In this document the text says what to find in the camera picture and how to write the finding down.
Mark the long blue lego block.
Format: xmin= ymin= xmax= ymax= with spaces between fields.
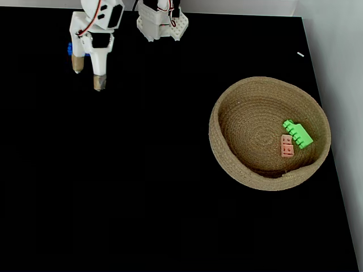
xmin=67 ymin=42 xmax=91 ymax=57

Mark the woven rope basket tray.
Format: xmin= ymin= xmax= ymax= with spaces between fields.
xmin=208 ymin=76 xmax=332 ymax=192

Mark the green lego block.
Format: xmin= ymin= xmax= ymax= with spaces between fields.
xmin=282 ymin=119 xmax=314 ymax=150

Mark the small pink lego block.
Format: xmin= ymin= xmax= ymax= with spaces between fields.
xmin=280 ymin=134 xmax=295 ymax=158

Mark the red black arm cable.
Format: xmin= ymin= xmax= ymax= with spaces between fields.
xmin=167 ymin=0 xmax=177 ymax=28

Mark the red black wrist cable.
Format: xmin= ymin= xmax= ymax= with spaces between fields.
xmin=78 ymin=0 xmax=103 ymax=37

